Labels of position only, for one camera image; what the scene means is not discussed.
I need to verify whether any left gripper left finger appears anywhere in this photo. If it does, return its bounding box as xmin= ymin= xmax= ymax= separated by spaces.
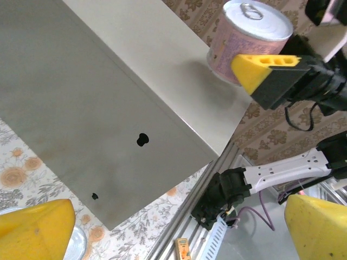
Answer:
xmin=0 ymin=199 xmax=76 ymax=260

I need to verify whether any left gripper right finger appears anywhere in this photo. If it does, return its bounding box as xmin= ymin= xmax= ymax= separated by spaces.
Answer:
xmin=284 ymin=194 xmax=347 ymax=260

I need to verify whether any pink colourful food can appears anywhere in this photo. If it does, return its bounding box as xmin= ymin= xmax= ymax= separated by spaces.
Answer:
xmin=0 ymin=207 xmax=89 ymax=260

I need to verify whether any pink lilac food can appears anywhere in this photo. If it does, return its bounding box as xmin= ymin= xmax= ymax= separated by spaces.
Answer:
xmin=206 ymin=0 xmax=294 ymax=87

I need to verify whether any floral table cover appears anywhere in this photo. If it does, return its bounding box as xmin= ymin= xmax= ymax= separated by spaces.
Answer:
xmin=0 ymin=119 xmax=215 ymax=260

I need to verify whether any grey metal box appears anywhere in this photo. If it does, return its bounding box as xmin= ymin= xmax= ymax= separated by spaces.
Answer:
xmin=0 ymin=0 xmax=246 ymax=231

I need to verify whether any thin black cable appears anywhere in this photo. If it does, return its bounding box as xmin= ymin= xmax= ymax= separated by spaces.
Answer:
xmin=284 ymin=101 xmax=317 ymax=132

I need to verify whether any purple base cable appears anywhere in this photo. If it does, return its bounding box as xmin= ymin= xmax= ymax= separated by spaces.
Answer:
xmin=235 ymin=189 xmax=277 ymax=232

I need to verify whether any slotted white cable duct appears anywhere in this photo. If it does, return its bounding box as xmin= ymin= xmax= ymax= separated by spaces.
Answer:
xmin=202 ymin=216 xmax=234 ymax=260

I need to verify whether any aluminium mounting rail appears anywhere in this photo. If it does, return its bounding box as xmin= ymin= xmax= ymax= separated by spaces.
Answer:
xmin=145 ymin=143 xmax=245 ymax=260

